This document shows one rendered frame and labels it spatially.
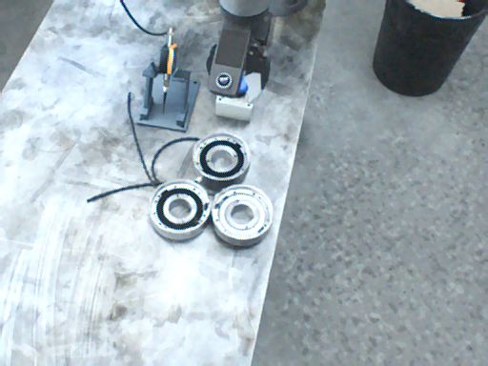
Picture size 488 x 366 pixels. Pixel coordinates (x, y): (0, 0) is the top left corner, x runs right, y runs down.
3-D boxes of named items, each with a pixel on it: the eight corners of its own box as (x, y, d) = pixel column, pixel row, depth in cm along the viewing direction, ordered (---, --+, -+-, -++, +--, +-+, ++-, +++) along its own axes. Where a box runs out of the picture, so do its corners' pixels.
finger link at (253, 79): (273, 83, 106) (267, 45, 99) (265, 110, 103) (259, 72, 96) (254, 82, 107) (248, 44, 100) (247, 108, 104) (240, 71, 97)
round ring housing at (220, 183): (221, 133, 119) (222, 121, 116) (261, 168, 115) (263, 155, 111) (181, 166, 115) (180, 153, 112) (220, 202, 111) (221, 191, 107)
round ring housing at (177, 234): (222, 218, 109) (223, 207, 105) (176, 255, 105) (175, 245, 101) (183, 179, 113) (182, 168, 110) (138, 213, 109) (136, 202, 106)
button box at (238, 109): (250, 123, 121) (252, 108, 117) (214, 115, 122) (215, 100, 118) (258, 91, 125) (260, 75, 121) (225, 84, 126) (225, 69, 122)
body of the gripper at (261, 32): (271, 39, 101) (277, -18, 91) (259, 78, 96) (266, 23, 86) (224, 30, 102) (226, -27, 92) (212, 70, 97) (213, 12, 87)
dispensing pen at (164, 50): (152, 115, 118) (161, 29, 112) (158, 109, 122) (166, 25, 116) (164, 117, 118) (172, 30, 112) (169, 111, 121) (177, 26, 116)
